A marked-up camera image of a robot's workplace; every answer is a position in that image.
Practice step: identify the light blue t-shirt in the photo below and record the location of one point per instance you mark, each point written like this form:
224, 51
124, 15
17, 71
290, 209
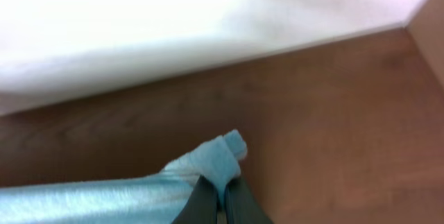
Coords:
156, 198

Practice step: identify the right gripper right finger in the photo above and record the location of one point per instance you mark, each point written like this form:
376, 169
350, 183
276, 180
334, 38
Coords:
241, 206

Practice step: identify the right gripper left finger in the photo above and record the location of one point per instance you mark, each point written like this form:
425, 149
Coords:
202, 205

